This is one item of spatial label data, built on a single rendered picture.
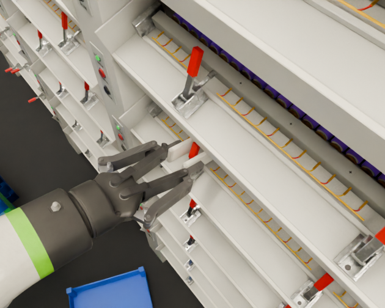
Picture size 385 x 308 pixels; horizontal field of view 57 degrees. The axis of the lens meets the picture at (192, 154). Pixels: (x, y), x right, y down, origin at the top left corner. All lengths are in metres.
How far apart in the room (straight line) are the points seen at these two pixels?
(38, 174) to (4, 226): 1.41
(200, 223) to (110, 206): 0.35
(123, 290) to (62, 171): 0.66
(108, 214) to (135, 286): 1.07
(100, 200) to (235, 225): 0.23
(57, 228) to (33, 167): 1.45
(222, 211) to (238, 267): 0.20
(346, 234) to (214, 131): 0.19
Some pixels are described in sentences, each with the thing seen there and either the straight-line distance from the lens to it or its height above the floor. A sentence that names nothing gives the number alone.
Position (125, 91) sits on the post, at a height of 1.03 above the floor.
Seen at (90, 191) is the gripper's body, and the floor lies 1.08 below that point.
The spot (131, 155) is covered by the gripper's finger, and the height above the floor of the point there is 1.03.
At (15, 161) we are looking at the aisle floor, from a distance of 1.95.
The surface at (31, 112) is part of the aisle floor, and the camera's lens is 2.12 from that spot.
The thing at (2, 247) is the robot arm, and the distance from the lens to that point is 0.45.
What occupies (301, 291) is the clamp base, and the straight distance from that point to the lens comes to 0.56.
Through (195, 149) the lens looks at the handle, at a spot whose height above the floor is 1.02.
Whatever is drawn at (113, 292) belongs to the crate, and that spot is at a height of 0.00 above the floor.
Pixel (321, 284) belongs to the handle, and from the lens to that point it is 0.52.
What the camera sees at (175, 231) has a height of 0.56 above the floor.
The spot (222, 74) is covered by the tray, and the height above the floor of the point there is 1.17.
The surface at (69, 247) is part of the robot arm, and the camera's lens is 0.46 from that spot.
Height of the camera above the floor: 1.49
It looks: 57 degrees down
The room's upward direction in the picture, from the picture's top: straight up
